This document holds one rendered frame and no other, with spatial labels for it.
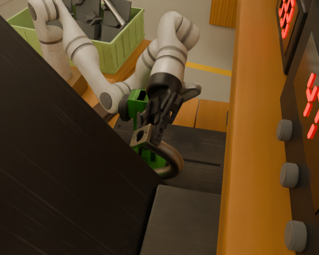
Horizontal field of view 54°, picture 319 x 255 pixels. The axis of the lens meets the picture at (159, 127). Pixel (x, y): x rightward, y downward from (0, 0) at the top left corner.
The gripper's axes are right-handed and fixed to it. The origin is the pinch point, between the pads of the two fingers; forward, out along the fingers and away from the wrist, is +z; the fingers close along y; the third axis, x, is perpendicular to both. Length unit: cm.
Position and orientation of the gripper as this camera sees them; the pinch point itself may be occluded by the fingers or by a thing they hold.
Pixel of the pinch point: (151, 138)
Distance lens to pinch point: 63.0
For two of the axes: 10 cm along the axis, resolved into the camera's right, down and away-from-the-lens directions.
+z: -2.1, 8.4, -5.0
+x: 7.5, 4.7, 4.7
